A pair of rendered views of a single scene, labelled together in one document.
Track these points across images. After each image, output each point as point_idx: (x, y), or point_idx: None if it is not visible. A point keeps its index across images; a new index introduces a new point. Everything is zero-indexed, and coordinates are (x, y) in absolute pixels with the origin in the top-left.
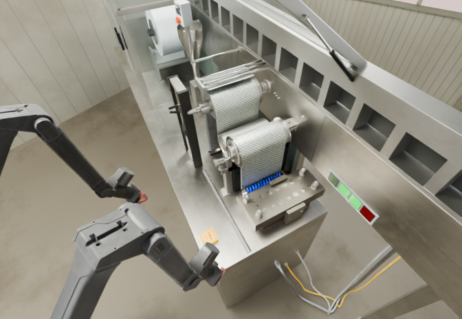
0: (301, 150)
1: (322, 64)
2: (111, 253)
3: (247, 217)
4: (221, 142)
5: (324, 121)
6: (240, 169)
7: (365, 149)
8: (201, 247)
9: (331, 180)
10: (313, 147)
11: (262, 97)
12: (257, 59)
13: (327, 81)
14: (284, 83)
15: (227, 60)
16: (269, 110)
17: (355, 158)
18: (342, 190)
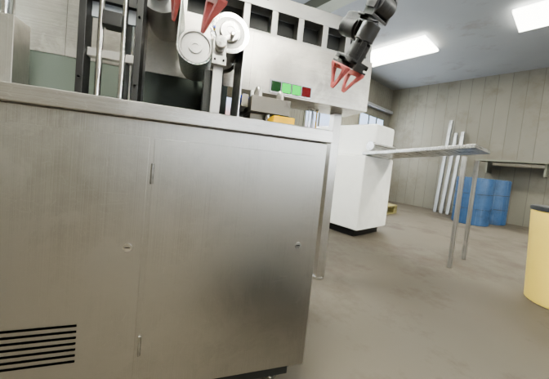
0: None
1: None
2: None
3: (272, 110)
4: (190, 42)
5: (254, 37)
6: (243, 53)
7: (289, 42)
8: (351, 11)
9: (274, 88)
10: (248, 70)
11: (160, 50)
12: None
13: (248, 5)
14: (199, 20)
15: (45, 21)
16: (175, 63)
17: (286, 54)
18: (285, 88)
